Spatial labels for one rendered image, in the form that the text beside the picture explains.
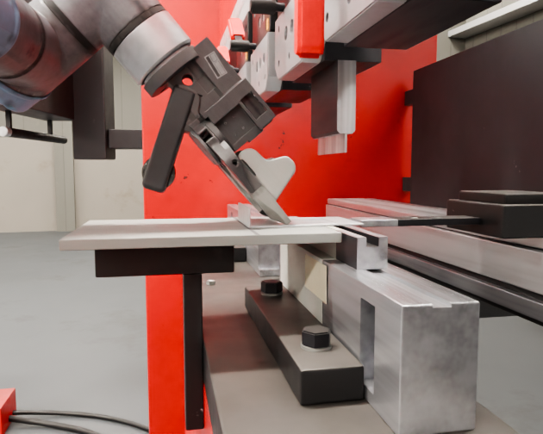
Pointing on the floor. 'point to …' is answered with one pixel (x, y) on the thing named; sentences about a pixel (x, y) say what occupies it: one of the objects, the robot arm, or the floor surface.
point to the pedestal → (3, 398)
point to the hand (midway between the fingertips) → (271, 217)
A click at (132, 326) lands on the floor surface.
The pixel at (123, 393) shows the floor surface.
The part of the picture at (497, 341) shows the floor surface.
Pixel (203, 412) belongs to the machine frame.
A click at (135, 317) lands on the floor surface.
